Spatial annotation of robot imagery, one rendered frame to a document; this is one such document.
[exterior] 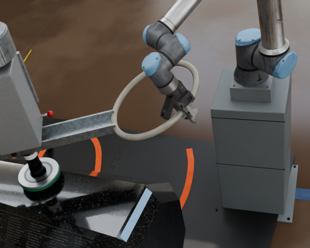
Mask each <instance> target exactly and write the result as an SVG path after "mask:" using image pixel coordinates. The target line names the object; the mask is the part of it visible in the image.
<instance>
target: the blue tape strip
mask: <svg viewBox="0 0 310 248"><path fill-rule="evenodd" d="M151 194H152V192H151V191H149V190H148V189H147V188H146V189H145V191H144V193H143V195H142V197H141V198H140V200H139V202H138V204H137V206H136V208H135V210H134V211H133V213H132V215H131V217H130V219H129V221H128V223H127V224H126V226H125V228H124V230H123V232H122V234H121V235H120V238H121V239H123V240H124V241H125V242H127V240H128V238H129V236H130V234H131V232H132V230H133V228H134V227H135V225H136V223H137V221H138V219H139V217H140V215H141V213H142V211H143V209H144V207H145V205H146V203H147V201H148V199H149V198H150V196H151Z"/></svg>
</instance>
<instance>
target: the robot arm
mask: <svg viewBox="0 0 310 248"><path fill-rule="evenodd" d="M201 1H202V0H176V1H175V2H174V3H173V4H172V6H171V7H170V8H169V9H168V10H167V11H166V13H165V14H164V15H163V16H162V17H161V19H159V20H158V21H157V22H156V23H155V24H151V25H148V26H147V27H146V28H145V29H144V31H143V40H144V42H145V43H146V44H147V45H148V46H149V47H152V48H154V49H155V50H157V51H158V52H153V53H150V54H149V55H147V56H146V57H145V58H144V60H143V62H142V69H143V70H144V72H145V74H146V75H147V76H148V77H149V79H150V80H151V81H152V82H153V84H154V85H155V86H156V88H157V89H158V90H159V92H160V93H161V94H163V95H166V99H165V102H164V105H163V108H162V111H161V113H160V116H161V117H162V118H164V119H166V120H169V119H170V116H171V113H172V110H173V108H174V109H175V110H176V111H177V112H178V111H179V110H180V111H183V112H184V115H183V116H182V117H183V118H184V119H186V120H188V119H189V120H190V121H191V122H192V123H194V124H195V123H196V120H195V117H196V115H197V113H198V108H194V109H191V108H190V107H187V106H188V105H189V104H190V103H191V102H193V101H194V100H195V98H194V96H193V95H192V93H191V92H190V91H189V90H187V89H186V87H185V86H184V85H183V83H182V82H181V81H180V80H177V78H176V77H175V76H174V74H173V73H172V71H171V69H172V68H173V67H174V66H175V65H176V64H177V63H178V62H179V61H180V60H181V59H182V58H183V57H184V56H185V55H187V53H188V52H189V51H190V50H191V45H190V43H189V42H188V40H187V39H186V38H185V37H184V36H183V35H182V34H181V33H176V34H175V35H173V34H174V33H175V31H176V30H177V29H178V28H179V27H180V25H181V24H182V23H183V22H184V21H185V20H186V18H187V17H188V16H189V15H190V14H191V13H192V11H193V10H194V9H195V8H196V7H197V6H198V4H199V3H200V2H201ZM257 9H258V17H259V25H260V29H255V28H252V29H246V30H243V31H241V32H239V33H238V34H237V35H236V37H235V47H236V61H237V66H236V68H235V71H234V80H235V81H236V82H237V83H238V84H240V85H242V86H247V87H253V86H258V85H261V84H263V83H265V82H266V81H267V80H268V78H269V75H272V76H273V77H276V78H279V79H284V78H286V77H287V76H289V75H290V74H291V72H292V71H293V70H294V68H295V66H296V64H297V59H298V56H297V54H296V53H295V52H292V51H291V50H290V46H289V41H288V40H287V39H286V38H285V37H284V25H283V12H282V1H281V0H257ZM186 107H187V108H186Z"/></svg>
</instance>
